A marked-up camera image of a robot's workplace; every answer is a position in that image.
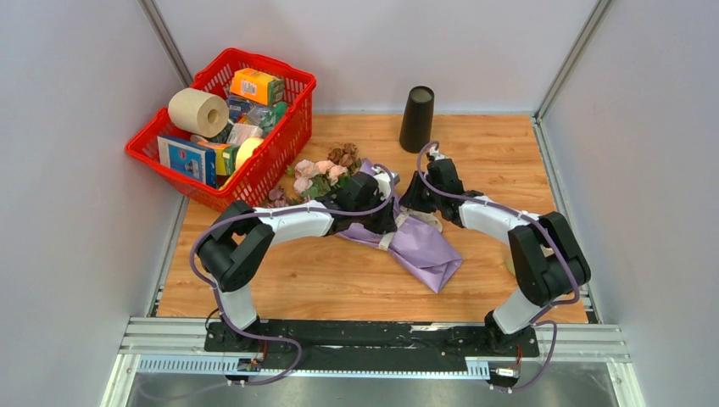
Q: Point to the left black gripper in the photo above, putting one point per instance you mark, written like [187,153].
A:
[387,219]

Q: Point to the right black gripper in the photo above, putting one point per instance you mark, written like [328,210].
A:
[411,197]

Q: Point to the cream ribbon with gold print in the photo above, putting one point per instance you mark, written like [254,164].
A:
[402,217]

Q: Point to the purple flower bouquet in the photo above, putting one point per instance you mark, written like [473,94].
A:
[416,246]

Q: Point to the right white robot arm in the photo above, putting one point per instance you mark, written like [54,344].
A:
[548,261]

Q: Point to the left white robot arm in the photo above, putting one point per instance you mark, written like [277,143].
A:
[228,255]

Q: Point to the black tapered vase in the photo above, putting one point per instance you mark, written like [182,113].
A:
[416,126]

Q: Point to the pink wrapped packet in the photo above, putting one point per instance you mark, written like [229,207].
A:
[240,133]

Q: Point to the red plastic shopping basket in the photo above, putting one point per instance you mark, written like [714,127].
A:
[269,162]

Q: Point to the green and yellow box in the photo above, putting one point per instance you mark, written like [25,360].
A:
[225,157]

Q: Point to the orange and green box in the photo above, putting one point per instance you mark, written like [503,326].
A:
[257,86]

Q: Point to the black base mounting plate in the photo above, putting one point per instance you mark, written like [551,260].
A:
[369,345]

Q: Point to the blue and white box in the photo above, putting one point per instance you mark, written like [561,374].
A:
[188,158]

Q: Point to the beige toilet paper roll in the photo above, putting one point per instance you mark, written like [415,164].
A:
[198,112]

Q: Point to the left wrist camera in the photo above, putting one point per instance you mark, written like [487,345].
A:
[386,181]

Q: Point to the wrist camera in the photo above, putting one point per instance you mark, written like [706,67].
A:
[386,181]
[433,154]

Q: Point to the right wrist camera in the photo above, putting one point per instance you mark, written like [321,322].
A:
[433,154]

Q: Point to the aluminium frame rail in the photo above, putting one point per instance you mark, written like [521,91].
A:
[175,345]

